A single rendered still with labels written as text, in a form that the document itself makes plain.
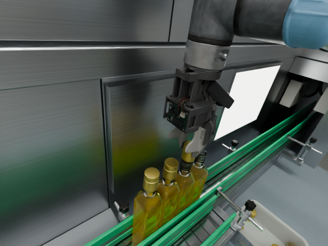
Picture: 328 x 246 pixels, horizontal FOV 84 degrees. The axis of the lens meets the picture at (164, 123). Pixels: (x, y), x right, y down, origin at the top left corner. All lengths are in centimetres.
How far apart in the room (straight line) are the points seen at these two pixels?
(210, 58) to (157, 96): 20
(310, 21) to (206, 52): 13
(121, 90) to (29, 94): 16
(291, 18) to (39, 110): 41
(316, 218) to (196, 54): 99
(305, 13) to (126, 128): 38
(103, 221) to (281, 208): 79
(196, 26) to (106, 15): 17
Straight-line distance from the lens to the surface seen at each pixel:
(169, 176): 45
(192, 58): 32
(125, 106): 43
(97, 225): 68
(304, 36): 28
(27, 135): 43
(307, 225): 110
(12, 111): 40
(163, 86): 47
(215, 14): 31
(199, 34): 32
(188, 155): 46
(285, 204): 111
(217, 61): 32
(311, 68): 133
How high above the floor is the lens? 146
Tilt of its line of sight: 32 degrees down
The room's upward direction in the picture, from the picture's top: 8 degrees clockwise
